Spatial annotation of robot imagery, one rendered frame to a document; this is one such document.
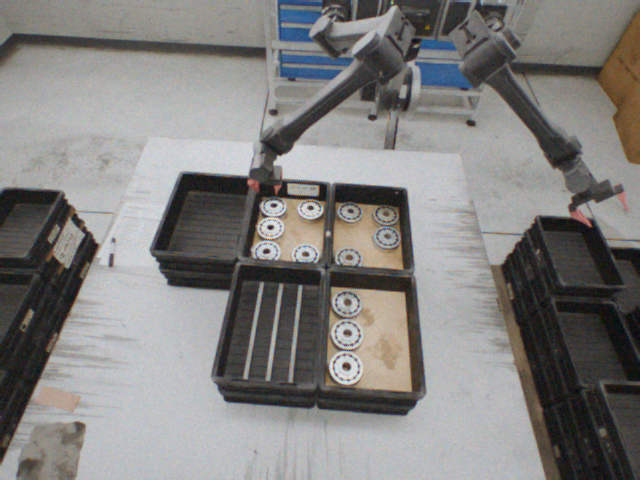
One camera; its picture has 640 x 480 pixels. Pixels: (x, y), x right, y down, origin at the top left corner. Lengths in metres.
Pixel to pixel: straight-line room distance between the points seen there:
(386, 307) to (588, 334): 1.12
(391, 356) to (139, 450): 0.81
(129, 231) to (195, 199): 0.32
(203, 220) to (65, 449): 0.84
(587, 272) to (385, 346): 1.24
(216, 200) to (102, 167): 1.73
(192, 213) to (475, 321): 1.16
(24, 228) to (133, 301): 0.89
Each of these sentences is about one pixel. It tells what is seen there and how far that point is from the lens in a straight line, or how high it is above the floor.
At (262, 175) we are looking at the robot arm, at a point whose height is 1.23.
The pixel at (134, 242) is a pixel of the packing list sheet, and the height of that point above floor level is 0.70.
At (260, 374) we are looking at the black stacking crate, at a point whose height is 0.83.
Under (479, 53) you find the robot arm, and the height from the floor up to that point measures 1.58.
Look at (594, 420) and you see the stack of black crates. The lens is 1.94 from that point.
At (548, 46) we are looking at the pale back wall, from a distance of 4.58.
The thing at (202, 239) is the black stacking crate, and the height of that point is 0.83.
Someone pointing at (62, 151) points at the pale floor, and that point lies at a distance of 3.56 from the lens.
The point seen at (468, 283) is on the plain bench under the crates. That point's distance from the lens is 1.70.
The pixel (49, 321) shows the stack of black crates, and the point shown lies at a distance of 2.29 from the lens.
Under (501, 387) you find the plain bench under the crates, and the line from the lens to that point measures 1.56.
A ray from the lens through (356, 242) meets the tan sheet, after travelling 1.53.
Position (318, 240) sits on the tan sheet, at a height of 0.83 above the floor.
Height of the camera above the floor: 2.05
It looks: 53 degrees down
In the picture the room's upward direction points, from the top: 4 degrees clockwise
